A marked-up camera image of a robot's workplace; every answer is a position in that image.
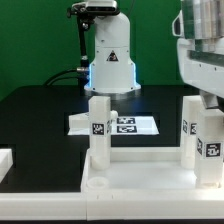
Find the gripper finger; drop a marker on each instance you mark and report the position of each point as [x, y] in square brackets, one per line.
[209, 100]

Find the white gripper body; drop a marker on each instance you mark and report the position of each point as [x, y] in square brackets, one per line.
[203, 70]

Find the white square desk top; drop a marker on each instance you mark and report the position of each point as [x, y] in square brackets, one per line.
[140, 168]

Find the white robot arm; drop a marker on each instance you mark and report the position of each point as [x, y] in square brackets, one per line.
[199, 28]

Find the white marker sheet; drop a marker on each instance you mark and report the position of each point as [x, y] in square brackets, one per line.
[123, 125]

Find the white front fence bar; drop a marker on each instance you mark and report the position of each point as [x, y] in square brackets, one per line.
[130, 205]

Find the white fence bar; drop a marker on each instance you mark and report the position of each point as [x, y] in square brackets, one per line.
[6, 161]
[130, 205]

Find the white left fence bar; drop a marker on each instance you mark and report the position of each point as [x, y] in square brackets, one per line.
[6, 161]

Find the camera on stand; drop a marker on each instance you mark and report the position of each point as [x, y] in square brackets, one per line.
[97, 7]

